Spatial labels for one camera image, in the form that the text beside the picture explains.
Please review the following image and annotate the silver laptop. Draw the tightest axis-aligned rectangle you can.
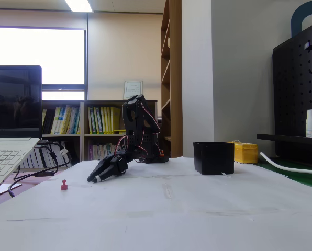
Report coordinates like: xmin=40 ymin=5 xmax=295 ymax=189
xmin=0 ymin=64 xmax=43 ymax=200

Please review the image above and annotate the black looped cable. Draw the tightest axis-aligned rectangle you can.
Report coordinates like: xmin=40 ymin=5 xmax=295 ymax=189
xmin=8 ymin=146 xmax=60 ymax=198

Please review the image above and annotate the framed certificate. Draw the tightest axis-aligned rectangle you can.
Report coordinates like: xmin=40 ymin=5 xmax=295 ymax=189
xmin=123 ymin=80 xmax=143 ymax=101

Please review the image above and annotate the white paper sheet cover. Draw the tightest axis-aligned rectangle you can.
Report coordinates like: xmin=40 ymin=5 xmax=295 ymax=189
xmin=0 ymin=156 xmax=312 ymax=251

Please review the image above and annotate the narrow low wooden bookshelf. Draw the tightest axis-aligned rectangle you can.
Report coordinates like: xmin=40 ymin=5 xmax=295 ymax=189
xmin=42 ymin=100 xmax=84 ymax=170

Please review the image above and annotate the white dropper bottle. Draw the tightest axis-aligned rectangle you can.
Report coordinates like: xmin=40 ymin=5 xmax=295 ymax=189
xmin=305 ymin=109 xmax=312 ymax=139

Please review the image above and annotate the white power cable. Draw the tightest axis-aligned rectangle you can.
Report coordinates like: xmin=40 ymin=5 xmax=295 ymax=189
xmin=259 ymin=151 xmax=312 ymax=177

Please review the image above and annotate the tall wooden bookshelf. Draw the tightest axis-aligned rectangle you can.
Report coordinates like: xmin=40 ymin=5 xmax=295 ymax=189
xmin=160 ymin=0 xmax=183 ymax=159

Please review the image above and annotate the black pegboard shelf bar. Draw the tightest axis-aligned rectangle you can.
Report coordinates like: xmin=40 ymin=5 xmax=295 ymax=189
xmin=256 ymin=133 xmax=312 ymax=147

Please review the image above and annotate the black cable with white plug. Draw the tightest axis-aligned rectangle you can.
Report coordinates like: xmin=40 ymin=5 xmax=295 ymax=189
xmin=37 ymin=140 xmax=73 ymax=168

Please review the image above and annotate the white card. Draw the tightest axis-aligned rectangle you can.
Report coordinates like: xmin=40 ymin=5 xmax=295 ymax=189
xmin=0 ymin=182 xmax=23 ymax=197

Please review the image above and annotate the window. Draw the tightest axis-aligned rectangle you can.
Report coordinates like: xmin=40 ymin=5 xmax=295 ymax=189
xmin=0 ymin=25 xmax=89 ymax=101

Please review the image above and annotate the green desk mat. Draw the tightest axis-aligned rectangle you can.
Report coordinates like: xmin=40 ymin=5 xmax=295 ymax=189
xmin=252 ymin=161 xmax=312 ymax=191

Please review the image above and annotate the black square container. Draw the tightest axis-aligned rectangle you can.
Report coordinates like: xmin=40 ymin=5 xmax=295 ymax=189
xmin=193 ymin=141 xmax=235 ymax=176

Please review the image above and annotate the black pegboard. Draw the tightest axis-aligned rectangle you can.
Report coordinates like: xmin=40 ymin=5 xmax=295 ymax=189
xmin=272 ymin=18 xmax=312 ymax=161

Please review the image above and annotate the dark blue arch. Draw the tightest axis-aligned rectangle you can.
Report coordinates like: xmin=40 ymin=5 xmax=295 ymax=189
xmin=291 ymin=0 xmax=312 ymax=38

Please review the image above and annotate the wide low wooden bookshelf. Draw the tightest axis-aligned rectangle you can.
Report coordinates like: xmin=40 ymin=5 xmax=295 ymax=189
xmin=81 ymin=99 xmax=158 ymax=162

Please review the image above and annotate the yellow cardboard box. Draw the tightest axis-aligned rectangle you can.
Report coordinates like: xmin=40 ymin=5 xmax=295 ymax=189
xmin=227 ymin=140 xmax=258 ymax=165

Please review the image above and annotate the ceiling light panel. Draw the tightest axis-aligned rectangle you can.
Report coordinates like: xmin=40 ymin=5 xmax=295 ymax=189
xmin=64 ymin=0 xmax=94 ymax=13

